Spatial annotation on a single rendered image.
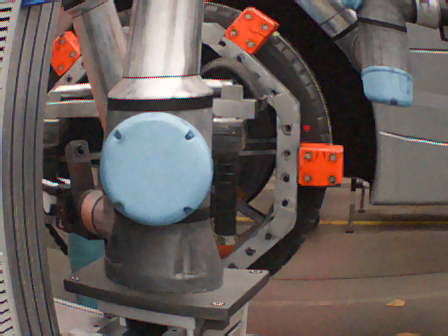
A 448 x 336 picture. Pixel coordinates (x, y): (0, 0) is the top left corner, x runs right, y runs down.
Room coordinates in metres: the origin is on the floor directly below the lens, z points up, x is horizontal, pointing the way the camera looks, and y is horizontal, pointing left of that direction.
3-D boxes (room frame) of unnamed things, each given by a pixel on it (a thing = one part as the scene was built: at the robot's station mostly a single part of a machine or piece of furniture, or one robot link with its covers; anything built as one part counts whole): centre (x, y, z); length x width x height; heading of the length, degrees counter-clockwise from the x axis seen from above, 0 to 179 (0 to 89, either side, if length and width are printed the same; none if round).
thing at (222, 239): (1.99, 0.00, 0.83); 0.04 x 0.04 x 0.16
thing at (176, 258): (1.39, 0.07, 0.87); 0.15 x 0.15 x 0.10
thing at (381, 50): (1.28, -0.19, 1.12); 0.11 x 0.08 x 0.11; 0
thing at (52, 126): (2.06, 0.33, 0.93); 0.09 x 0.05 x 0.05; 173
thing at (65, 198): (1.92, 0.25, 0.80); 0.12 x 0.08 x 0.09; 38
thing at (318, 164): (2.21, -0.18, 0.85); 0.09 x 0.08 x 0.07; 83
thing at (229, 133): (2.02, -0.01, 0.93); 0.09 x 0.05 x 0.05; 173
